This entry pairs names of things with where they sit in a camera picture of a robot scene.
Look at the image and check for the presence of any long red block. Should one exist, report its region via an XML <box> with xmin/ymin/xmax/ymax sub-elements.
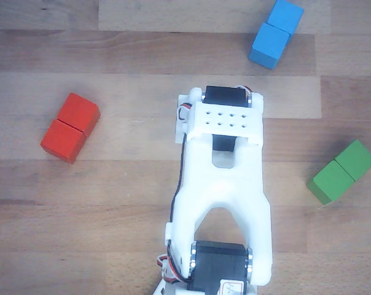
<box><xmin>40</xmin><ymin>92</ymin><xmax>101</xmax><ymax>165</ymax></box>

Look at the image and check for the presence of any long blue block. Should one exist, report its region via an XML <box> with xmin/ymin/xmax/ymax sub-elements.
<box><xmin>248</xmin><ymin>0</ymin><xmax>305</xmax><ymax>70</ymax></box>

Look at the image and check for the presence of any long green block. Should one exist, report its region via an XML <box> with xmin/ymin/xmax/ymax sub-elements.
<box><xmin>306</xmin><ymin>139</ymin><xmax>371</xmax><ymax>206</ymax></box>

